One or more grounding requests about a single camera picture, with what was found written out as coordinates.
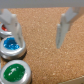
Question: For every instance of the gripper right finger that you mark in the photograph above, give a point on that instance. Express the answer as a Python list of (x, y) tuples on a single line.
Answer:
[(65, 24)]

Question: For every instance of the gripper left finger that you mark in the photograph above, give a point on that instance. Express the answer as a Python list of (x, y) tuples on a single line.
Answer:
[(14, 24)]

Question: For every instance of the red button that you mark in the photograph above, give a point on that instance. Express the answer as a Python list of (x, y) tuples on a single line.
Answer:
[(4, 29)]

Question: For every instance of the blue button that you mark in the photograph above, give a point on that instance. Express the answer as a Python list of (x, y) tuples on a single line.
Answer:
[(12, 44)]

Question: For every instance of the green button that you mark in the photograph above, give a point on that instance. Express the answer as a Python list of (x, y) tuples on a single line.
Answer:
[(14, 72)]

